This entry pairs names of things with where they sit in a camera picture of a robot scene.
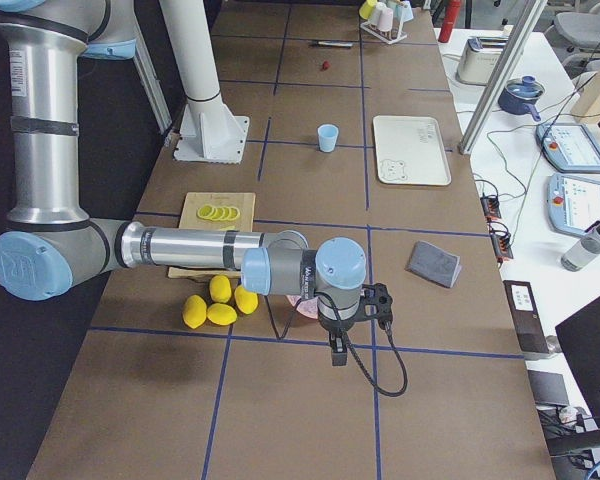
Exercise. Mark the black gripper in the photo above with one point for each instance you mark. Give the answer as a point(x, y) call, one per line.
point(333, 325)

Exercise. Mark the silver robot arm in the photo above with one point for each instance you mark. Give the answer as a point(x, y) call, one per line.
point(52, 244)

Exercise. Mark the pink bowl of ice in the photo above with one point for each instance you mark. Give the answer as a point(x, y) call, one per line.
point(306, 308)

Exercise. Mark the light blue plastic cup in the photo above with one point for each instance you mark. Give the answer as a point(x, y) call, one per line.
point(327, 137)

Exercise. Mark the clear cup rack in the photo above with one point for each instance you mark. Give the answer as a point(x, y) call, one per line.
point(403, 13)

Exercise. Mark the pink cup on rack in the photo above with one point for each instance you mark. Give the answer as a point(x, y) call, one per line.
point(382, 19)

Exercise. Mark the yellow cup on rack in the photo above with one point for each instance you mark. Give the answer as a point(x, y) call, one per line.
point(366, 9)

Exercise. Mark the yellow lemon four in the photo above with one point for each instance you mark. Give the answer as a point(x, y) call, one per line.
point(246, 301)

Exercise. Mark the yellow lemon two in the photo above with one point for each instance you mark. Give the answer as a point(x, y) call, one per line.
point(221, 314)

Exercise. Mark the grey folded cloth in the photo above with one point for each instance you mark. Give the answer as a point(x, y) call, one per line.
point(434, 264)

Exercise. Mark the yellow lemon three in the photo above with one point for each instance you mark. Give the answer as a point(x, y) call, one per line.
point(220, 289)

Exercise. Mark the yellow lemon one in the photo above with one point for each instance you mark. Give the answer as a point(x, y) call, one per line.
point(194, 312)

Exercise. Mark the wooden cutting board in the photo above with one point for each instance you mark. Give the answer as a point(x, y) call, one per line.
point(193, 200)

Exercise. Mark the yellow lemon slices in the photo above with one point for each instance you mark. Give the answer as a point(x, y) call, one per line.
point(218, 213)

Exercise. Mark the dark box with label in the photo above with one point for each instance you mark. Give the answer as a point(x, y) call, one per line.
point(531, 338)

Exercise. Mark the cream bear tray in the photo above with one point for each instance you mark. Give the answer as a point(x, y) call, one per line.
point(410, 151)

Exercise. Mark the near teach pendant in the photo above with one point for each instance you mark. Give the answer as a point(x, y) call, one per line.
point(573, 203)

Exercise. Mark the teach pendant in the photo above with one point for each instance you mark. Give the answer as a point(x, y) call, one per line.
point(569, 147)
point(573, 203)

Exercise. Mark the clear water bottle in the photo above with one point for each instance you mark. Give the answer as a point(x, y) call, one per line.
point(584, 251)

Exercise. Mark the steel muddler black tip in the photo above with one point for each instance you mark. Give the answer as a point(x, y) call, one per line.
point(330, 44)

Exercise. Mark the far teach pendant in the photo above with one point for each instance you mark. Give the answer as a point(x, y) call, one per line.
point(569, 147)

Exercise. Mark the blue pot with lid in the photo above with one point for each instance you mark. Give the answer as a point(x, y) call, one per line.
point(520, 96)

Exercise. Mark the red bottle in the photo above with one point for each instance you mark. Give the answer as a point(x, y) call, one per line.
point(451, 12)

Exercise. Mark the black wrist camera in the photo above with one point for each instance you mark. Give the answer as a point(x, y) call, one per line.
point(375, 303)

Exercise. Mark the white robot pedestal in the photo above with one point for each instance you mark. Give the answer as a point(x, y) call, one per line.
point(209, 131)

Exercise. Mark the aluminium frame post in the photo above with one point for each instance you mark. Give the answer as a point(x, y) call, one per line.
point(502, 73)

